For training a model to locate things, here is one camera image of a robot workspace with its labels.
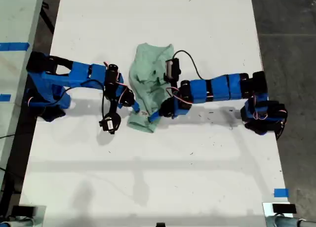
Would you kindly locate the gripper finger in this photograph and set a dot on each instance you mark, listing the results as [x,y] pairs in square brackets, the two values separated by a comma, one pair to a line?
[155,116]
[136,108]

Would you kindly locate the pale green T-shirt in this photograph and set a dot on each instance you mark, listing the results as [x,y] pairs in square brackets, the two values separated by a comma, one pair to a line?
[145,71]

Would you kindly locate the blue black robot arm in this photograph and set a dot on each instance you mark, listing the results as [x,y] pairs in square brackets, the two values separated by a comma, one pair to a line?
[79,75]
[219,88]

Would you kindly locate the small black clamp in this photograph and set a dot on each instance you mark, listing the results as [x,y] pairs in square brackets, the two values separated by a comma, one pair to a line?
[160,224]

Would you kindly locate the short blue tape strip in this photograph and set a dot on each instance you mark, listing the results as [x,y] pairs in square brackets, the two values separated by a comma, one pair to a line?
[281,193]
[5,97]

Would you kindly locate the long blue tape strip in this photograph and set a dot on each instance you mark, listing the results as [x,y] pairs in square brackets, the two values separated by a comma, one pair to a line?
[13,46]

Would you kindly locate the white metal plate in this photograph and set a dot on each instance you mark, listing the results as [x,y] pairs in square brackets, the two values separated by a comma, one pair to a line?
[267,209]

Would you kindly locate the pale side table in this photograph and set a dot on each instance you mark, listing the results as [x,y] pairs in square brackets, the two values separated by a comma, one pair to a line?
[14,14]

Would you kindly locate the silver metal plate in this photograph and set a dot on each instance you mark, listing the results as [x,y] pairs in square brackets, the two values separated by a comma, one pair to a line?
[40,212]

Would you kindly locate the small black box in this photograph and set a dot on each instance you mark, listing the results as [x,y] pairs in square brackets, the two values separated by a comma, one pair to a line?
[23,210]
[284,208]

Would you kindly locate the grey tube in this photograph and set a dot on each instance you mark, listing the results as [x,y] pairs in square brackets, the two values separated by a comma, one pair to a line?
[286,222]
[17,223]

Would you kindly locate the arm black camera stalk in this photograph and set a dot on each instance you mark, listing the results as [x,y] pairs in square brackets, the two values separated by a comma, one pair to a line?
[174,87]
[112,108]

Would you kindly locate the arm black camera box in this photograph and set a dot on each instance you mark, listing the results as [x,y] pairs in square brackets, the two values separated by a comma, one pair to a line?
[109,123]
[171,69]

